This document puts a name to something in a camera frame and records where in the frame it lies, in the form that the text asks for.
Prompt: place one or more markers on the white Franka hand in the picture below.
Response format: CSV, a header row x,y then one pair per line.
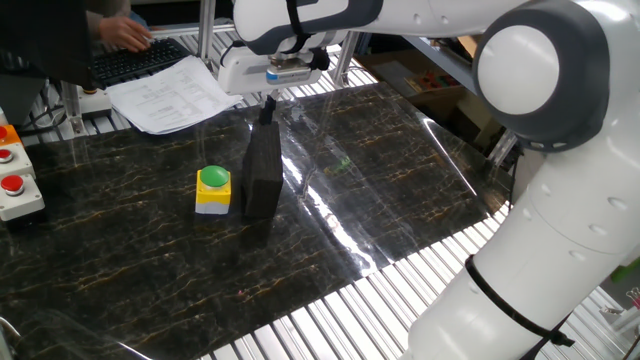
x,y
240,72

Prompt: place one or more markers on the yellow box green push button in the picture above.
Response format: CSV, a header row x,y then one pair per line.
x,y
213,192

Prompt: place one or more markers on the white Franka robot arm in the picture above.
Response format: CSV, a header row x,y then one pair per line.
x,y
550,200

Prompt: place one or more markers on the small white red-button box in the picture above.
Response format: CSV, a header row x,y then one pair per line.
x,y
15,162

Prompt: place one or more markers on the orange button box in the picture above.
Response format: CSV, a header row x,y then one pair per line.
x,y
9,136

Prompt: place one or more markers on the large white red-button box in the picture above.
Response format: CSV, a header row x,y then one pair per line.
x,y
20,202

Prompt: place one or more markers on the person's bare hand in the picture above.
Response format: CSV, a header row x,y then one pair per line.
x,y
125,34

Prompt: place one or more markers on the black foam block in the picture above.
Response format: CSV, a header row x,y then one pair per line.
x,y
262,170

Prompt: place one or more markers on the white printed paper stack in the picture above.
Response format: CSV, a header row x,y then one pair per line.
x,y
165,97

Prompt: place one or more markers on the brown cardboard box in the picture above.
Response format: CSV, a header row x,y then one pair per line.
x,y
395,75

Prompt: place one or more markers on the black computer keyboard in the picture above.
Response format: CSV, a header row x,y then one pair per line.
x,y
145,62

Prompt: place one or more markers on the dark marble pattern mat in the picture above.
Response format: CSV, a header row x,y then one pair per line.
x,y
150,250

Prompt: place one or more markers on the person in brown top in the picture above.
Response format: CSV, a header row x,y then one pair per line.
x,y
102,7

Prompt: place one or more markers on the black computer monitor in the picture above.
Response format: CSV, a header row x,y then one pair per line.
x,y
45,35

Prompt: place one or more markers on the green plastic piece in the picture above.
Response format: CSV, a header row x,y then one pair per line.
x,y
625,270

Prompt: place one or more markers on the silver wrist camera blue caps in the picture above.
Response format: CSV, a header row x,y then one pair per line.
x,y
290,76

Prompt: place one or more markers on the aluminium profile post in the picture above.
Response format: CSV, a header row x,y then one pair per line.
x,y
207,30
345,60

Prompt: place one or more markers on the short aluminium bracket post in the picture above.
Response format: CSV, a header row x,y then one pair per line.
x,y
71,110

